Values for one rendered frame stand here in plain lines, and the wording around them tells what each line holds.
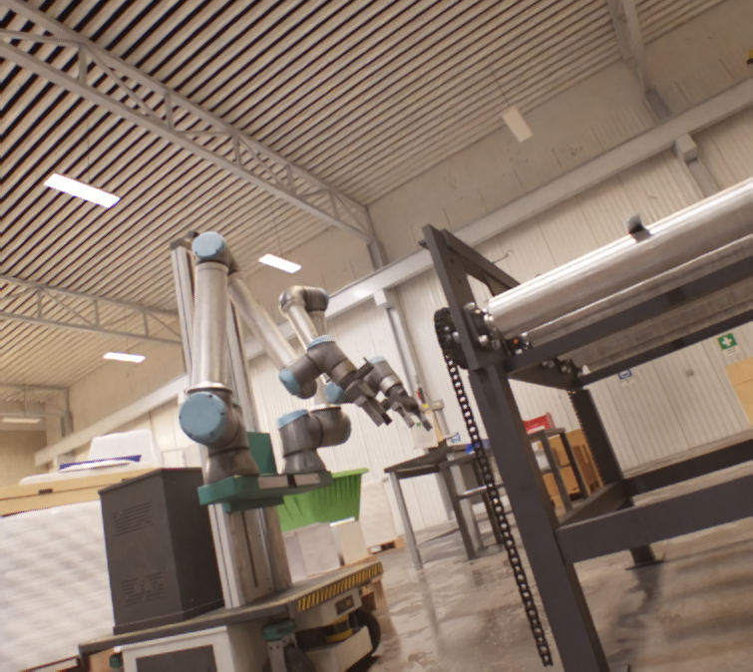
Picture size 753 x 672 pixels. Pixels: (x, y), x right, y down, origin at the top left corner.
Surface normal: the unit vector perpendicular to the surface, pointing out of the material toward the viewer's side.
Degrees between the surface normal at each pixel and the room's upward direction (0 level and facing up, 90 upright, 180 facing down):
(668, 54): 90
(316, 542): 90
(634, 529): 90
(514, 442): 90
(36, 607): 81
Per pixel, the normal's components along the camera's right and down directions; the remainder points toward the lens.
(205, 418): 0.01, -0.30
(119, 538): -0.39, -0.25
